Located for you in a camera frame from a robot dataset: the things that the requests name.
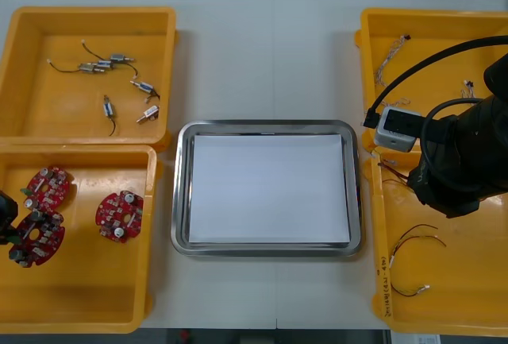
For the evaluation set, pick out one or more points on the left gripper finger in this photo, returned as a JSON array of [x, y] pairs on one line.
[[8, 213], [5, 236]]

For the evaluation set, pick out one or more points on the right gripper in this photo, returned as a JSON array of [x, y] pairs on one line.
[[440, 185]]

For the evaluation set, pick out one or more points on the round red circuit board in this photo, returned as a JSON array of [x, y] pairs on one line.
[[111, 213], [39, 183], [43, 248]]

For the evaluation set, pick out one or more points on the white paper sheet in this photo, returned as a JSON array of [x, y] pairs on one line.
[[270, 189]]

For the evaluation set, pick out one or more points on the steel tray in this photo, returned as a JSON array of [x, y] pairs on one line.
[[180, 201]]

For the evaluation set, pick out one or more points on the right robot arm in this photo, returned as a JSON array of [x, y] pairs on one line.
[[488, 129]]

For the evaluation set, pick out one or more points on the yellow-orange plastic bin with handwriting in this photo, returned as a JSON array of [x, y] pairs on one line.
[[436, 312]]

